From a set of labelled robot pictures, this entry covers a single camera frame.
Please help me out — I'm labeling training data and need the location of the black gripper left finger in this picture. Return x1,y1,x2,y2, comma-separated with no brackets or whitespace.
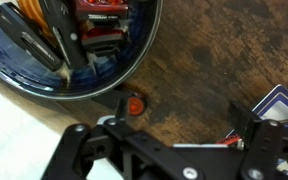
40,96,136,180

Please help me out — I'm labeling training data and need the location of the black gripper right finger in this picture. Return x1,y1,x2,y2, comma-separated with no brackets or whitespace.
229,99,288,180

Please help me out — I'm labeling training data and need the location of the black remote with red button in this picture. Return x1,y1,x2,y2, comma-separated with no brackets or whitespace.
90,87,148,118

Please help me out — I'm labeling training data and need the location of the blue and white card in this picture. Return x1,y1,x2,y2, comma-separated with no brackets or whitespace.
225,84,288,180

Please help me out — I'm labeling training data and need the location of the blue bowl with silver rim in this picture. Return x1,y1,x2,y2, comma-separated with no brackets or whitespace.
0,0,164,101

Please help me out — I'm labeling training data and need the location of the red and black clip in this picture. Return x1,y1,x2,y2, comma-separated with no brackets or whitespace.
79,27,132,57

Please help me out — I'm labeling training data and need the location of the red box with white print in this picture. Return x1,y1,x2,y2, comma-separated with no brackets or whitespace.
73,0,131,24

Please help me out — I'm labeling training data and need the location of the white cloth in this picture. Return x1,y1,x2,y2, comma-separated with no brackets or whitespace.
0,71,118,180

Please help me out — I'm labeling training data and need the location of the black device with silver strip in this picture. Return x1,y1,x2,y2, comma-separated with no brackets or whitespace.
0,1,65,73

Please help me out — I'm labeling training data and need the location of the black handled tool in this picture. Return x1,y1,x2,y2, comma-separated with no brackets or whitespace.
38,0,89,72

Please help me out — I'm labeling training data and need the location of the coiled orange cord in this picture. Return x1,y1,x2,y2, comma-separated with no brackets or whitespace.
17,0,57,38

